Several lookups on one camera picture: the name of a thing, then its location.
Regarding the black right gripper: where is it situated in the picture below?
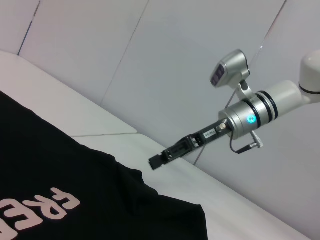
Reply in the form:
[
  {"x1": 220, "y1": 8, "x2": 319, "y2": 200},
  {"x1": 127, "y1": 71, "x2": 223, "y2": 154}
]
[{"x1": 148, "y1": 118, "x2": 235, "y2": 171}]

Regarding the black shirt with FREE print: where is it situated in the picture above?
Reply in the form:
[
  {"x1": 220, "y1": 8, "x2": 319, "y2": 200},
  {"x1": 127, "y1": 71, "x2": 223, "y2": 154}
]
[{"x1": 0, "y1": 90, "x2": 207, "y2": 240}]

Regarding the right gripper cable with plug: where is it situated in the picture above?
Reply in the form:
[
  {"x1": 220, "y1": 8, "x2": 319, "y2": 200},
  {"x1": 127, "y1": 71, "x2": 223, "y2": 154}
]
[{"x1": 229, "y1": 129, "x2": 265, "y2": 155}]

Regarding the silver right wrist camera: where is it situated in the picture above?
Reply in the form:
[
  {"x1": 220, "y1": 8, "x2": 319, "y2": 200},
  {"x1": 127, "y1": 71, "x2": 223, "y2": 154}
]
[{"x1": 209, "y1": 49, "x2": 256, "y2": 101}]

